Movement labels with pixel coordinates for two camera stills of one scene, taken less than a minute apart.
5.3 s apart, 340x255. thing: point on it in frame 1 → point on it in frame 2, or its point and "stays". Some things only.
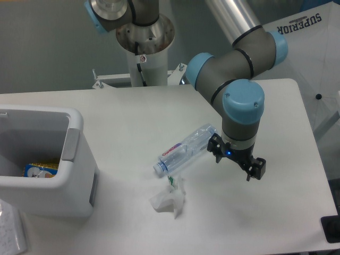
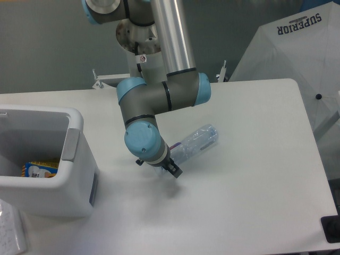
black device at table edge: (331, 227) stays
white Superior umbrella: (313, 60) stays
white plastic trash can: (35, 134) stays
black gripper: (256, 169) → (168, 164)
